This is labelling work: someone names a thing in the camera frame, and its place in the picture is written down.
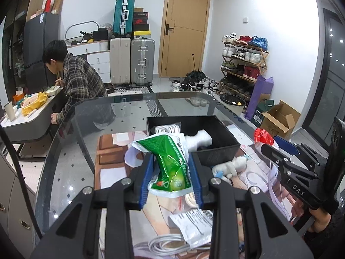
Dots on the pile of shoes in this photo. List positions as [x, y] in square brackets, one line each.
[195, 81]

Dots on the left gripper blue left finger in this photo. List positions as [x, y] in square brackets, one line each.
[146, 173]

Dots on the open cardboard box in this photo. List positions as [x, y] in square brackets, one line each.
[280, 120]

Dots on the white plush toy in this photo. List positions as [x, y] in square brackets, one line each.
[230, 169]

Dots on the teal suitcase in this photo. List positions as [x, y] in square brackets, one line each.
[123, 18]

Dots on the yellow food bag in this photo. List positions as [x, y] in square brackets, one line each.
[33, 102]

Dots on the white drawer cabinet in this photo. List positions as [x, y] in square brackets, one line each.
[97, 54]

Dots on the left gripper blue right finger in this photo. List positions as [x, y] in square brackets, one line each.
[196, 178]

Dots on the black fridge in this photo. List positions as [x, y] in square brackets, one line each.
[38, 33]

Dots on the operator right hand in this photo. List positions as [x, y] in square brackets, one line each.
[322, 219]

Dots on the black cardboard box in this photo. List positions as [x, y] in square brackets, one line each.
[224, 145]

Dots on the anime print desk mat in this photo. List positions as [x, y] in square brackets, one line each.
[152, 235]

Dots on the black waste basket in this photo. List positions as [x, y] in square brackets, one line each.
[233, 103]

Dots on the stacked shoe boxes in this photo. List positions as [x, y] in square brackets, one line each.
[141, 26]

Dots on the beige suitcase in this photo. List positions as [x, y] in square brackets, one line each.
[120, 60]

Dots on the beige cup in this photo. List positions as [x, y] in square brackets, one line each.
[10, 111]

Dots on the wooden shoe rack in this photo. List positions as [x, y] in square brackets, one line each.
[244, 60]

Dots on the man in plaid shirt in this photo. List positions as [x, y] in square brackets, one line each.
[79, 79]

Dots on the green white packet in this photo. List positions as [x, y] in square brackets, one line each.
[171, 154]

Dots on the white printed packet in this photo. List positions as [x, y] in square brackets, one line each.
[195, 226]

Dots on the purple bag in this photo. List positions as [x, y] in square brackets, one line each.
[262, 86]

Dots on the wooden door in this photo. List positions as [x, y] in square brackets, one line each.
[183, 37]

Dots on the silver suitcase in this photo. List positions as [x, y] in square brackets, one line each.
[142, 61]

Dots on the red snack packet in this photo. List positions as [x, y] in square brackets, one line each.
[262, 136]

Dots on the white foam block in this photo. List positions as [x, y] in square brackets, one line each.
[201, 139]

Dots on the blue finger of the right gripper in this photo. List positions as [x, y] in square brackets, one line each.
[286, 146]

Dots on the grey side table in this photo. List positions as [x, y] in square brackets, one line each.
[30, 132]

